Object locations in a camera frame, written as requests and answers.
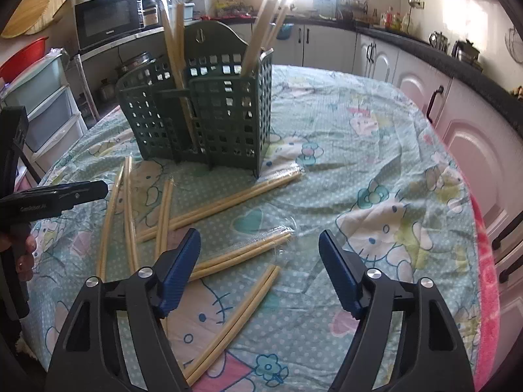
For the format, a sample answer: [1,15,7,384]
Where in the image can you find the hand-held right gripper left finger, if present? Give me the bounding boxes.
[45,229,202,392]

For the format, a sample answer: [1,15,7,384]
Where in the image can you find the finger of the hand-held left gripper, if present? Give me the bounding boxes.
[51,180,109,210]

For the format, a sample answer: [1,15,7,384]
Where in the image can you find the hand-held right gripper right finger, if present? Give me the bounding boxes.
[319,230,475,392]

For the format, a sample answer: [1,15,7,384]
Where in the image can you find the group of bamboo chopsticks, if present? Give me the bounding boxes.
[96,0,304,382]

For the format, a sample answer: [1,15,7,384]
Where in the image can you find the green plastic utensil basket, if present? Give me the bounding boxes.
[115,20,274,180]

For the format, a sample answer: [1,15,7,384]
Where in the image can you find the person's left hand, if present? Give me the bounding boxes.
[15,232,38,283]

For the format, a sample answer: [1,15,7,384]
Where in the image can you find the plastic drawer unit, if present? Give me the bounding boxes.
[0,49,88,180]

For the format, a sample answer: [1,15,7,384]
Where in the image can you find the cartoon printed bed sheet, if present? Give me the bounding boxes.
[18,63,481,392]

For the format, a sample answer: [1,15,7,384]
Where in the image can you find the stacked steel pots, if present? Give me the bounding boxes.
[115,51,158,74]

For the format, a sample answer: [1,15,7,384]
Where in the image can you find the red plastic basin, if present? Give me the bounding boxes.
[0,37,49,84]

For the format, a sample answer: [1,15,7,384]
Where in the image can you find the pink fleece blanket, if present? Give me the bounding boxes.
[449,147,501,376]

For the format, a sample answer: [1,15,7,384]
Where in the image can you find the metal shelf rack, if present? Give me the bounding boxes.
[71,24,193,123]

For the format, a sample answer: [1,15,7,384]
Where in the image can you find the black microwave oven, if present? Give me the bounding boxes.
[74,0,142,52]

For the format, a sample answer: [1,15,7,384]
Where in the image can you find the white base cabinets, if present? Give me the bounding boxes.
[229,20,523,335]

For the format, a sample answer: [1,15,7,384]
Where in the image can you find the round wooden cutting board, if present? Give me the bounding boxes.
[0,0,66,41]

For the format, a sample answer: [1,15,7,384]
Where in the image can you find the black blender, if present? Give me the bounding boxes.
[137,0,163,27]

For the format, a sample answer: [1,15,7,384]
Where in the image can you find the black cooking pot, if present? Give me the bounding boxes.
[450,39,481,66]

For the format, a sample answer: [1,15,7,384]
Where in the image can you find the dark seasoning rack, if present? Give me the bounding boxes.
[337,0,368,21]

